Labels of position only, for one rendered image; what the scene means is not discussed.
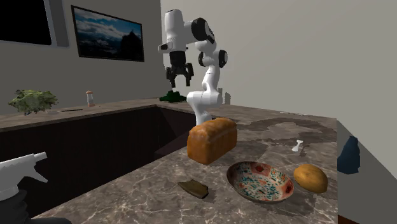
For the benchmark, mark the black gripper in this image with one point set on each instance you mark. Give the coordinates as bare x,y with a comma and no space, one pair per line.
177,60

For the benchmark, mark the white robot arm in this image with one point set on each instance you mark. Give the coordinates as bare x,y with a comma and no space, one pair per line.
206,83

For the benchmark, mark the dark green leafy vegetable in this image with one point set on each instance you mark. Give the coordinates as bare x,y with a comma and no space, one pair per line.
172,96

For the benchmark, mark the brown bread loaf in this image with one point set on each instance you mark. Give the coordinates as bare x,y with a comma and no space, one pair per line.
211,141

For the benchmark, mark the framed mountain landscape picture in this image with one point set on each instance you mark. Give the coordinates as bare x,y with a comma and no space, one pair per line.
108,34

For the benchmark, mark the glass shaker with brown cap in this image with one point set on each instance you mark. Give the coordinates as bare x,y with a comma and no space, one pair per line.
90,99

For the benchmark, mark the thin black pen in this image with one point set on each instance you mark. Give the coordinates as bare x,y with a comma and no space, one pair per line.
72,109

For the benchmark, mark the olive green flat shard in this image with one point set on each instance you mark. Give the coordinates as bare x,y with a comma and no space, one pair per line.
193,188

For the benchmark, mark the patterned ceramic bowl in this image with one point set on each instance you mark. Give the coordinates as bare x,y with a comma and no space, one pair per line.
259,182

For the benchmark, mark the small white spoon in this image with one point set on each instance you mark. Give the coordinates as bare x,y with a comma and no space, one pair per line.
297,145

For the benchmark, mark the green lettuce head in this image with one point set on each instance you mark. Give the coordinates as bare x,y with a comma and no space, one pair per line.
32,100

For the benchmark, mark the yellow-brown potato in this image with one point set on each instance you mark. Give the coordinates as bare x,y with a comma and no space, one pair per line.
310,178

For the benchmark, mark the dark blue angular object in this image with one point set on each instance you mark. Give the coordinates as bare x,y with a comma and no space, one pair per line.
349,156

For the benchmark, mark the white-headed spray bottle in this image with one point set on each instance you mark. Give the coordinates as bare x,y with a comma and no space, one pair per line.
15,173

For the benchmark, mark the dark window with grey frame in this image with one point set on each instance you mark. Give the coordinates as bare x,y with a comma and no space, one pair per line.
24,21

